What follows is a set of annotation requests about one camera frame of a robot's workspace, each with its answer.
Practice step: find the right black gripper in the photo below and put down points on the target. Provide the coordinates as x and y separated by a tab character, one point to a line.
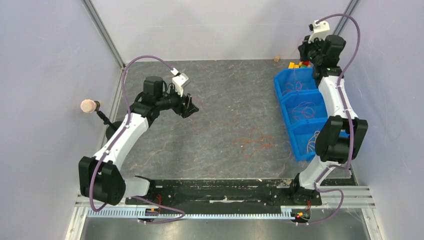
311	52

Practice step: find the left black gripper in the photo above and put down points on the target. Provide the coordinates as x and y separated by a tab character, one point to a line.
190	108

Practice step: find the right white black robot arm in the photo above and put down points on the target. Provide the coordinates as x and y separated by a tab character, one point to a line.
317	170

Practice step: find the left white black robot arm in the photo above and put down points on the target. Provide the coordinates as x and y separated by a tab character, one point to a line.
99	176

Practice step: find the yellow toy block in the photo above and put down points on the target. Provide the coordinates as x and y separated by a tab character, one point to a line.
293	65

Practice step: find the blue plastic bin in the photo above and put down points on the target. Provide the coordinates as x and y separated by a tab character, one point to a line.
316	115

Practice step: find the pink microphone on stand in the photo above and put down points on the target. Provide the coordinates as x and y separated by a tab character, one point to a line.
93	106

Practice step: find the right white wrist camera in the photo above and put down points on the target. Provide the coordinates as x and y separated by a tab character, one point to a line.
319	30

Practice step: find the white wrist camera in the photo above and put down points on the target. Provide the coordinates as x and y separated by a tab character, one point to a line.
319	30
179	80

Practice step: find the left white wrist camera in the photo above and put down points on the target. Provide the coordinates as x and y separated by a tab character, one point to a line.
179	80

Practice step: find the right aluminium corner post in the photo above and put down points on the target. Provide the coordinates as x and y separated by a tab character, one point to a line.
349	10

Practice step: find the aluminium corner post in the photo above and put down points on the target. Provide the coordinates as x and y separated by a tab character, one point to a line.
349	10
101	28

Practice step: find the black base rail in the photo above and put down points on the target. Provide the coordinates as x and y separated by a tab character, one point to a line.
229	196

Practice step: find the left aluminium corner post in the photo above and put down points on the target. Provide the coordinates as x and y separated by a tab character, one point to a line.
101	28

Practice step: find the white toothed cable duct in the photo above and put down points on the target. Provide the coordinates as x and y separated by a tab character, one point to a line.
141	213

